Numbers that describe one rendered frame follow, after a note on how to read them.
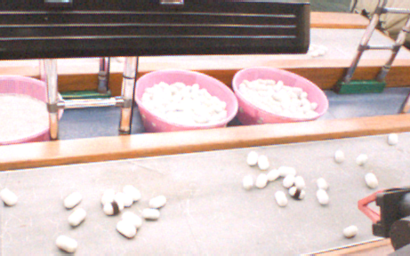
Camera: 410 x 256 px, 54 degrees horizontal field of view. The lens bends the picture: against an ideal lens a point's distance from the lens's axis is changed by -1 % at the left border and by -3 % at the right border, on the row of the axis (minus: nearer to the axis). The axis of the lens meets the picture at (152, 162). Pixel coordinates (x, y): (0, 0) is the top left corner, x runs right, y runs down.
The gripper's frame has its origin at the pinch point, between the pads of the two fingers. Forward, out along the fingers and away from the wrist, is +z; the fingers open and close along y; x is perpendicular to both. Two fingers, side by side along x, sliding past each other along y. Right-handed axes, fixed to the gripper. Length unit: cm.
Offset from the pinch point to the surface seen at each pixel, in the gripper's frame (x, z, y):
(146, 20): -29.2, -1.6, 35.5
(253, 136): -13.0, 29.0, 3.0
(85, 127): -19, 49, 38
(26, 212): -3, 21, 54
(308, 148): -9.2, 28.5, -11.5
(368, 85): -28, 56, -59
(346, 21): -59, 83, -77
